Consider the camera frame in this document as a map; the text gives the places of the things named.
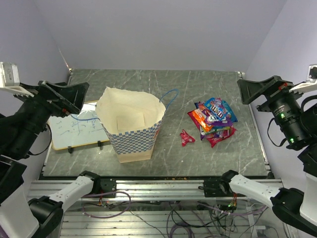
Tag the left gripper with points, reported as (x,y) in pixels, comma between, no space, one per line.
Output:
(69,98)

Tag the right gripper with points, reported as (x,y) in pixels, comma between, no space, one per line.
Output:
(273,88)

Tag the blue gummy snack bag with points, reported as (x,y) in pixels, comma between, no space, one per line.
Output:
(230,112)

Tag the blue M&M's candy bag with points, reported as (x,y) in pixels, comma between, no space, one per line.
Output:
(216,107)

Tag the purple snack packet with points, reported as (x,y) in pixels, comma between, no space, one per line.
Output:
(210,118)

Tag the pink princess snack bag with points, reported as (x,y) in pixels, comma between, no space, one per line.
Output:
(216,137)

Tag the blue checkered paper bag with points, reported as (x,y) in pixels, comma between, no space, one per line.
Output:
(131,121)

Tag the red crisps bag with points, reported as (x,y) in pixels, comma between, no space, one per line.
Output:
(190,114)

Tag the red snack packet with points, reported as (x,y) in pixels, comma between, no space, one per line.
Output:
(186,138)

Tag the orange Fox's candy pack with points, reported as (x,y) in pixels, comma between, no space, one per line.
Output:
(200,117)

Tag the green yellow candy bag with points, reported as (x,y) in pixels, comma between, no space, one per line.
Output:
(215,129)

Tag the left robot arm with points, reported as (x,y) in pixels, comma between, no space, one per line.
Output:
(38,217)

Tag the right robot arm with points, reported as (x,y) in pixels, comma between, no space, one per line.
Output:
(299,126)

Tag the small whiteboard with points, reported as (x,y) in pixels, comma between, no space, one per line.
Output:
(77,130)

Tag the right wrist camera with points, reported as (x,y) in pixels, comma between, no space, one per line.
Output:
(310,84)

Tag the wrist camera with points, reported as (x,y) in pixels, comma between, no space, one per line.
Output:
(9,80)
(310,84)

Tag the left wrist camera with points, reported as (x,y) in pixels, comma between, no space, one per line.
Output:
(9,80)

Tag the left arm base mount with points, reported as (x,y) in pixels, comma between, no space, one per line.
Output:
(106,185)

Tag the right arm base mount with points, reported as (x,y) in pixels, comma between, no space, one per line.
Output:
(213,188)

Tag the aluminium frame rail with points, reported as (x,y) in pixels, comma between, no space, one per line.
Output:
(139,190)

